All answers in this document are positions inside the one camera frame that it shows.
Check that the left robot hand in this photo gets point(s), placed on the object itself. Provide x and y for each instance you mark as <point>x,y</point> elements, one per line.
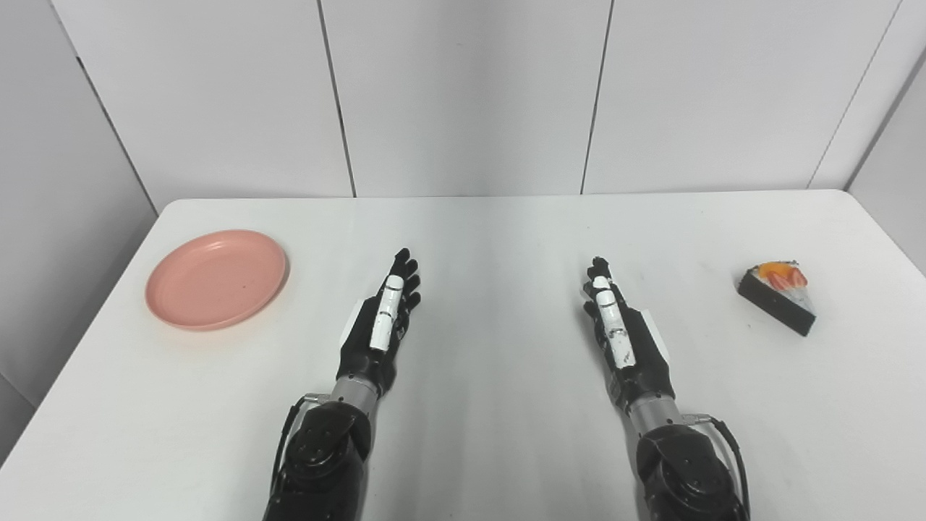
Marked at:
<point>381,318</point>

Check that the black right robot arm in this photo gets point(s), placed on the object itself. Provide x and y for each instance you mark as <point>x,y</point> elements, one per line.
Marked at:
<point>680,463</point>

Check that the pink plate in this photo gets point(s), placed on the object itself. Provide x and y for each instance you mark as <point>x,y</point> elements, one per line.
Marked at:
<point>217,278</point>

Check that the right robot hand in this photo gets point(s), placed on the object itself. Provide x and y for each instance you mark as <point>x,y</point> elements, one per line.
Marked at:
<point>622,340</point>

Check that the chocolate cake slice with fruit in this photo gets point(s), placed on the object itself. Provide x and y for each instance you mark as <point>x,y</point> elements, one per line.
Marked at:
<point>780,293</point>

